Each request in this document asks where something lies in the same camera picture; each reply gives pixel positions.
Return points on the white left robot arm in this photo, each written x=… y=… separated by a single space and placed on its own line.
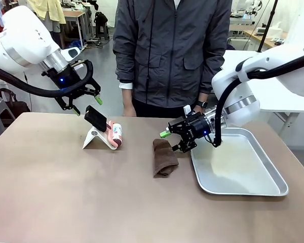
x=22 y=40

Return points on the white tissue box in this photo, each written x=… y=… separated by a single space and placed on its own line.
x=278 y=29

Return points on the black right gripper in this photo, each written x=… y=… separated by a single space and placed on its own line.
x=198 y=129

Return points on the wooden top lab bench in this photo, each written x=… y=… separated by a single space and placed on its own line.
x=266 y=39

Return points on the black wrist watch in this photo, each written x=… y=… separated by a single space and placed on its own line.
x=203 y=104

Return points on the person in yellow shirt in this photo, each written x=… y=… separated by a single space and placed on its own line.
x=48 y=10

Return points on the black stool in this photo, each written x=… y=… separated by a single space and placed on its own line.
x=101 y=24

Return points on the wooden top desk metal legs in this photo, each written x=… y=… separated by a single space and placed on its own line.
x=77 y=14

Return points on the silver metal tray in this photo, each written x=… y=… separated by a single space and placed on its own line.
x=243 y=172

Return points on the black stand pole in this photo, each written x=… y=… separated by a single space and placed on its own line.
x=266 y=25

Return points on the brown cloth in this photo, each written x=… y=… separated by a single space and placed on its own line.
x=164 y=159

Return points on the brown bag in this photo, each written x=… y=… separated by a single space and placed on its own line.
x=15 y=107

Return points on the person's right hand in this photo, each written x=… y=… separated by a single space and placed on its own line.
x=129 y=110

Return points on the white lint roller stand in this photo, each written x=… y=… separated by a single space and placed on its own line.
x=93 y=138

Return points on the person's right forearm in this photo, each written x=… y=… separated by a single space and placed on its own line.
x=125 y=73

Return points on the blue plastic bag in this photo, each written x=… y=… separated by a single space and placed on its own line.
x=74 y=43

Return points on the person's left hand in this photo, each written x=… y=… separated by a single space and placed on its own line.
x=198 y=109

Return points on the white table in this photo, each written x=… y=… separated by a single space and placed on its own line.
x=281 y=106

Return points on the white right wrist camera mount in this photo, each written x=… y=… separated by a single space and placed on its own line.
x=187 y=110

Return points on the white lab robot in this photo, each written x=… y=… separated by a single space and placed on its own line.
x=245 y=7

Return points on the person's left forearm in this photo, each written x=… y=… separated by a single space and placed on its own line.
x=210 y=76

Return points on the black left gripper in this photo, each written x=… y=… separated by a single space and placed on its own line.
x=68 y=78

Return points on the person in grey jacket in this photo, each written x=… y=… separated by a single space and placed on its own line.
x=172 y=50

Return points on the dark office chair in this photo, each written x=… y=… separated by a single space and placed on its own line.
x=230 y=45

